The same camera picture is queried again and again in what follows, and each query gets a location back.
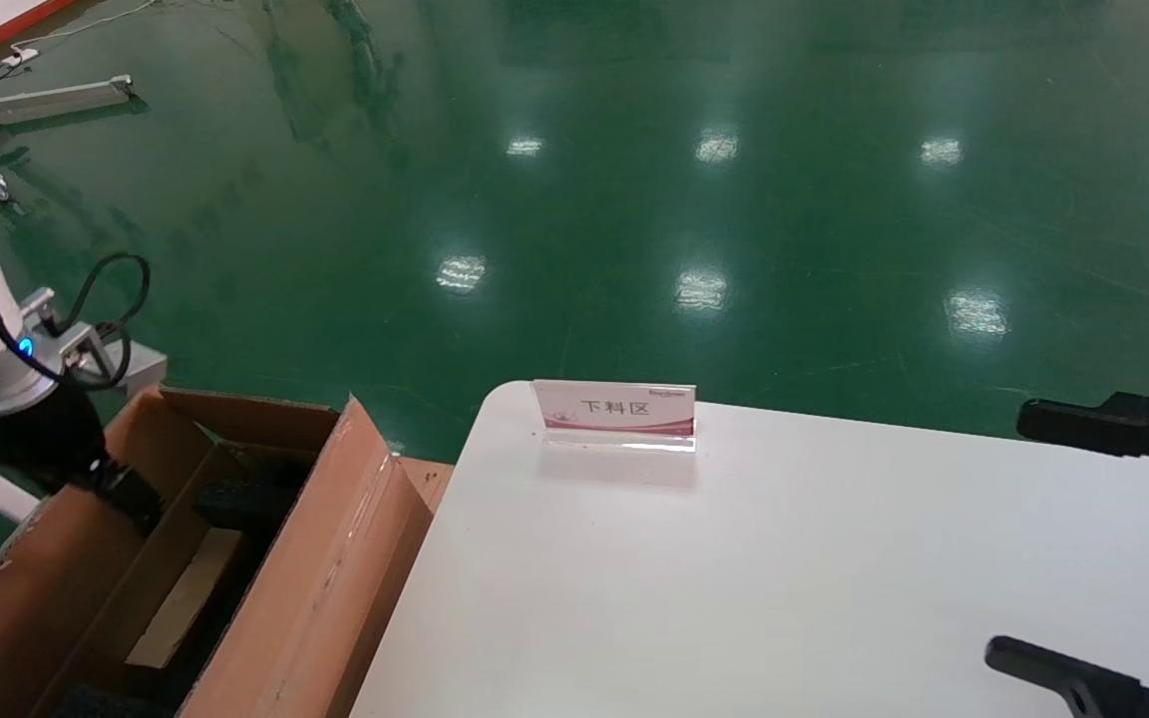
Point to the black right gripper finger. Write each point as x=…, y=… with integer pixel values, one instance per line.
x=1083, y=683
x=1133, y=424

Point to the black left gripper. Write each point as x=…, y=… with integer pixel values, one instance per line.
x=46, y=439

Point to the small cardboard box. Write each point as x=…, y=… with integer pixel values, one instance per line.
x=186, y=598

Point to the large cardboard box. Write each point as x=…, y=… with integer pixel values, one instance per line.
x=355, y=558

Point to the dark foam block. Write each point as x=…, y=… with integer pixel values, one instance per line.
x=111, y=701
x=250, y=499

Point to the white power strip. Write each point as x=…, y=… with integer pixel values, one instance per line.
x=21, y=57

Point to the red and white board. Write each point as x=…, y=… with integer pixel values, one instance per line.
x=11, y=22

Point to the acrylic table sign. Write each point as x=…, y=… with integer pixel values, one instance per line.
x=624, y=411

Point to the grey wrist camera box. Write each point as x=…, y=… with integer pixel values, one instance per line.
x=146, y=369

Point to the long grey floor rail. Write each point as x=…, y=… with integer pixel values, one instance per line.
x=56, y=98

